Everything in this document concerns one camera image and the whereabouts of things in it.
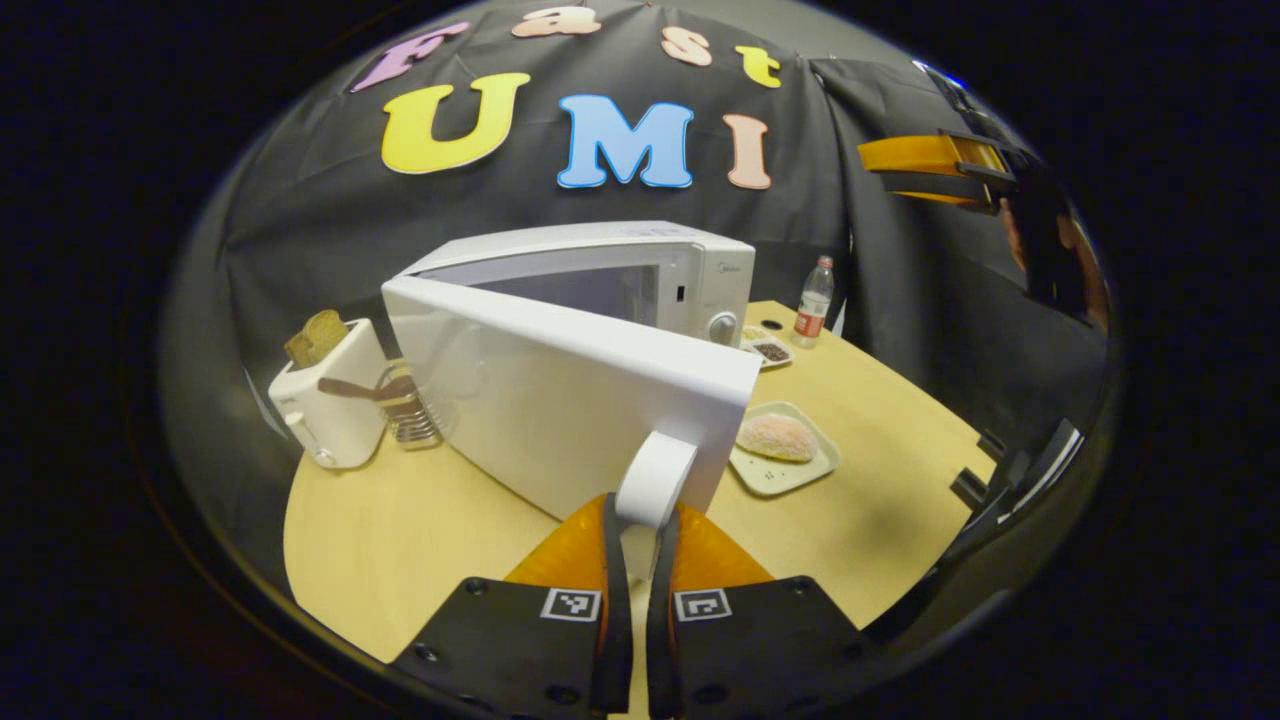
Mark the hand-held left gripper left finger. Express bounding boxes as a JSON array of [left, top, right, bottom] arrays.
[[390, 492, 634, 719]]

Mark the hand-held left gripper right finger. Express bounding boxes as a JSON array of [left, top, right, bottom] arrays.
[[645, 500, 886, 719]]

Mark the breaded round food patty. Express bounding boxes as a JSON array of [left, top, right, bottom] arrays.
[[736, 413, 820, 463]]

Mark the white microwave oven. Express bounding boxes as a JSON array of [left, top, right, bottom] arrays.
[[381, 220, 764, 586]]

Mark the clear plastic water bottle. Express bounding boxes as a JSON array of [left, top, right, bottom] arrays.
[[793, 255, 836, 350]]

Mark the white square plate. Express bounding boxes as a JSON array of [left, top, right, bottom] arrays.
[[728, 401, 842, 498]]

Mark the divided snack dish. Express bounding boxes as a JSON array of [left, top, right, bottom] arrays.
[[740, 325, 797, 370]]

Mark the white toaster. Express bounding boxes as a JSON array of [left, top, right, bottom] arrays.
[[267, 318, 394, 470]]

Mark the brown toast slice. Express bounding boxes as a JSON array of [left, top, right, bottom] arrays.
[[284, 309, 350, 368]]

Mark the black backdrop cloth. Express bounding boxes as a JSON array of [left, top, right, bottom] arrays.
[[160, 0, 1113, 481]]

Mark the black frame with white panel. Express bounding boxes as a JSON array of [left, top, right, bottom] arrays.
[[868, 418, 1087, 643]]

